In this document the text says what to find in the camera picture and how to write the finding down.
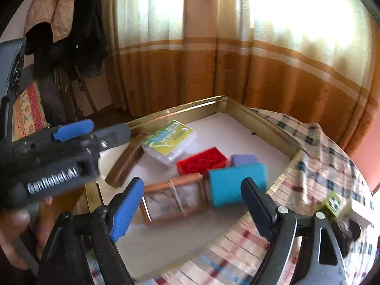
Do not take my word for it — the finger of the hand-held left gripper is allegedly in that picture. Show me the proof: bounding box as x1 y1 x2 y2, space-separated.
90 123 133 152
52 119 95 141

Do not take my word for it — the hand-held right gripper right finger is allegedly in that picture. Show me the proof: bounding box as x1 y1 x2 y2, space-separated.
240 177 348 285

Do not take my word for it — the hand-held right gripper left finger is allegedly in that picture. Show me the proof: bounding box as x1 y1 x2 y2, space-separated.
36 176 145 285

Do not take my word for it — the brown wooden brush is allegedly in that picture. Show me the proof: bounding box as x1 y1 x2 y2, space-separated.
104 131 149 188

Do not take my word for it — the teal block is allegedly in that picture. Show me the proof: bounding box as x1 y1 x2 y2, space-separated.
208 163 268 208

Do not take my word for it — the green label floss pick box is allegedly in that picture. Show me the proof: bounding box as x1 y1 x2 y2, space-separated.
142 120 198 167

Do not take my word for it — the purple block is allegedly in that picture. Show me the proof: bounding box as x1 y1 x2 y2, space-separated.
229 154 257 168

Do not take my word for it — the gold metal tin tray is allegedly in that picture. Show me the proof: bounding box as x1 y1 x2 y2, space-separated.
73 95 302 281

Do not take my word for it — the red building block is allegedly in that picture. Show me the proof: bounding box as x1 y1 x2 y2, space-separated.
176 146 230 176

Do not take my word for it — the person's left hand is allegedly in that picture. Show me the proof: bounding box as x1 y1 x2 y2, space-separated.
0 196 54 271

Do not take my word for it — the wooden chair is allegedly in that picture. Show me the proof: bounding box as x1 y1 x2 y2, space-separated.
21 64 100 125

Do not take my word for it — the patterned chair cushion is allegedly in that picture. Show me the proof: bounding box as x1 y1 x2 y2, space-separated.
12 80 51 143

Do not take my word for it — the rubber band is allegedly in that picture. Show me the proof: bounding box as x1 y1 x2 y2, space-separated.
166 180 187 216

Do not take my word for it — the plaid tablecloth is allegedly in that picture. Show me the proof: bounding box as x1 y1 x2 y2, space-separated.
89 107 375 285

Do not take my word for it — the green patterned cube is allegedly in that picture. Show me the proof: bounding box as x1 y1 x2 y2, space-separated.
321 191 351 220

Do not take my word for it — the dark round object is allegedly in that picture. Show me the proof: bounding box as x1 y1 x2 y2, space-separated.
329 217 363 256

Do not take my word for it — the black coat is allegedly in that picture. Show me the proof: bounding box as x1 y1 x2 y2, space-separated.
25 0 109 79

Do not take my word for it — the orange and cream curtain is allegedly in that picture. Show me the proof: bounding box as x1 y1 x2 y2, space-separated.
101 0 377 161

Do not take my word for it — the beige quilted cloth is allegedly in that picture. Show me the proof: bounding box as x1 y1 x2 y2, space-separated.
24 0 79 43

